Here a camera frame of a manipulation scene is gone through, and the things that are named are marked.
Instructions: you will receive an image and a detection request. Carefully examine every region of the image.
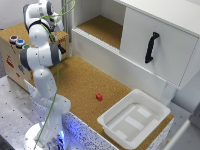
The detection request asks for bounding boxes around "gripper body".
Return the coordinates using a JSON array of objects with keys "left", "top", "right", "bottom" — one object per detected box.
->
[{"left": 51, "top": 15, "right": 66, "bottom": 33}]

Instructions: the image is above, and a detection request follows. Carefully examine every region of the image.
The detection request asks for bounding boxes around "pink block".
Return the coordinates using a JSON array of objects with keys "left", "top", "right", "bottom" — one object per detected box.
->
[{"left": 95, "top": 93, "right": 104, "bottom": 102}]

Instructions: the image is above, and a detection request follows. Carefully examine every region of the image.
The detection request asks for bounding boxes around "green button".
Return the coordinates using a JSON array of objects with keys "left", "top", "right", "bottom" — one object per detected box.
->
[{"left": 21, "top": 43, "right": 32, "bottom": 51}]

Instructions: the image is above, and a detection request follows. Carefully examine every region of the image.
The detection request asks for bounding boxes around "blue button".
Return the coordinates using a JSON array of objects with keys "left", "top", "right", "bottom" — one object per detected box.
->
[{"left": 15, "top": 38, "right": 26, "bottom": 48}]

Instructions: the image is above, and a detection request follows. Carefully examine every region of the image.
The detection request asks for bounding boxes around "red button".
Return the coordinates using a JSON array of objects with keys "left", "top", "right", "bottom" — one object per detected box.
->
[{"left": 9, "top": 35, "right": 19, "bottom": 45}]

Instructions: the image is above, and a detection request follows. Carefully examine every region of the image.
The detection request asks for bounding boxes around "wooden drawer box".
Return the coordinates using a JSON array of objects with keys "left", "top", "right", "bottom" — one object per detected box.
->
[{"left": 0, "top": 22, "right": 71, "bottom": 92}]

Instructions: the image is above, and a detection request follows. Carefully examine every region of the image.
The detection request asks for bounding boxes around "white cabinet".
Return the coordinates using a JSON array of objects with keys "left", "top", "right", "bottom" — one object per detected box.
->
[{"left": 70, "top": 0, "right": 200, "bottom": 108}]

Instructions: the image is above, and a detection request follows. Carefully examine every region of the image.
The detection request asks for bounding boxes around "white sliding door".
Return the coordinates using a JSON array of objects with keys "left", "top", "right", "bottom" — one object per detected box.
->
[{"left": 119, "top": 6, "right": 200, "bottom": 89}]

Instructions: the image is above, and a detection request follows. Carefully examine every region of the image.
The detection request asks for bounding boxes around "white plastic box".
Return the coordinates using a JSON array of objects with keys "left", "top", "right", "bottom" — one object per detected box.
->
[{"left": 96, "top": 88, "right": 172, "bottom": 150}]

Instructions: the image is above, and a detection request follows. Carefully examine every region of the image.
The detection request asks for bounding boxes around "black drawer handle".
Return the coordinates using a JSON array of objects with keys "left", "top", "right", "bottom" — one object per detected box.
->
[{"left": 58, "top": 44, "right": 67, "bottom": 55}]

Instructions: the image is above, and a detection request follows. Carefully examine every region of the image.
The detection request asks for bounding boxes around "green cable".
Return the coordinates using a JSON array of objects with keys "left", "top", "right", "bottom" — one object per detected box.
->
[{"left": 33, "top": 0, "right": 77, "bottom": 150}]

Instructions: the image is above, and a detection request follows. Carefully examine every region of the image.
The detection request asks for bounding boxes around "black door handle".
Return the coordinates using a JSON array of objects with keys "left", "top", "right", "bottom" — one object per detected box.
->
[{"left": 144, "top": 31, "right": 161, "bottom": 65}]

